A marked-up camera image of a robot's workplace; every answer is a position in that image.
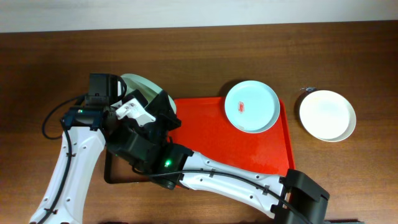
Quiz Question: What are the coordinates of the pale green plate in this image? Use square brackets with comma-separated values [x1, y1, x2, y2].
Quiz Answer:
[121, 73, 163, 117]

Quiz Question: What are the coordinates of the light blue plate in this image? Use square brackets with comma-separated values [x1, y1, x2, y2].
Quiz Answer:
[224, 80, 280, 134]

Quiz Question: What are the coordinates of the white plate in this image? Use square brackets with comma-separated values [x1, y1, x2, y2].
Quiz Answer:
[298, 90, 357, 142]

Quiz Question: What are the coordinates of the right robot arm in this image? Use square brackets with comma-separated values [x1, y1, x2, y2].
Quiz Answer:
[107, 90, 330, 223]

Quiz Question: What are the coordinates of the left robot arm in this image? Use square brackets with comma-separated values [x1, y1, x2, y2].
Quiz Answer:
[29, 73, 127, 223]

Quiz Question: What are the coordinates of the black rectangular tray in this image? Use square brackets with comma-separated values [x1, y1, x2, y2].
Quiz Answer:
[104, 151, 149, 184]

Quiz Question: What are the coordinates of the red plastic tray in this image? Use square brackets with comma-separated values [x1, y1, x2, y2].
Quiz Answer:
[169, 97, 295, 176]

